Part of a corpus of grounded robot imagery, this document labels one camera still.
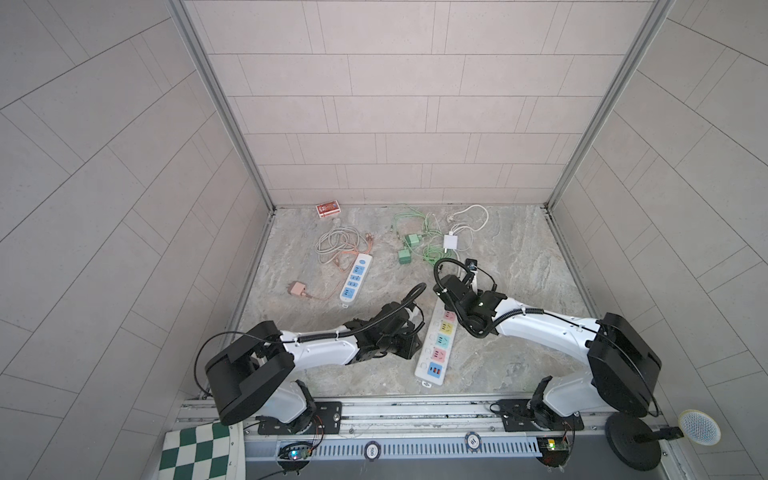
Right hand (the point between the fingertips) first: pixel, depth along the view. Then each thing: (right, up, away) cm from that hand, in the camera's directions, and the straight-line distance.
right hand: (453, 295), depth 87 cm
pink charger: (-48, +1, +4) cm, 48 cm away
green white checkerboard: (-58, -30, -21) cm, 69 cm away
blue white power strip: (-30, +4, +7) cm, 31 cm away
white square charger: (+2, +15, +15) cm, 21 cm away
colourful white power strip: (-5, -13, -6) cm, 15 cm away
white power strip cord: (+7, +21, +21) cm, 30 cm away
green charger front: (-14, +10, +14) cm, 22 cm away
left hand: (-8, -12, -6) cm, 16 cm away
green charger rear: (-12, +16, +18) cm, 26 cm away
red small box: (-43, +27, +26) cm, 57 cm away
